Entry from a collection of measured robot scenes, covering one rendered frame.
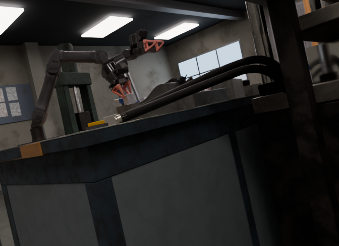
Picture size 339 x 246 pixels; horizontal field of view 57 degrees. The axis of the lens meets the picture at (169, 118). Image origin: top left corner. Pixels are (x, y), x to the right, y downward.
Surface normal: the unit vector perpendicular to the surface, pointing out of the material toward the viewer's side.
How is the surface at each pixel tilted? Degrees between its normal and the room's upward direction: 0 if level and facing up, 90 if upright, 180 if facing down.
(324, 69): 90
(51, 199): 90
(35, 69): 90
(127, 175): 90
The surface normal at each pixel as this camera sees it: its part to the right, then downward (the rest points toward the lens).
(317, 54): -0.65, 0.15
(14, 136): 0.70, -0.14
